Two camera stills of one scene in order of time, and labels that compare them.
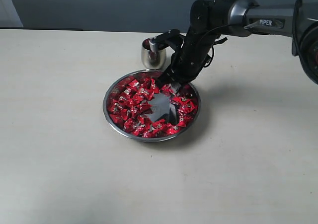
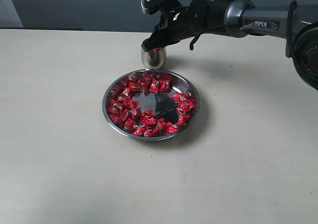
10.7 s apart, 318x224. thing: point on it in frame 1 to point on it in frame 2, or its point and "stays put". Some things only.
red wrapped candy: (117, 118) stays put
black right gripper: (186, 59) to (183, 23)
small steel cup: (153, 57) stays put
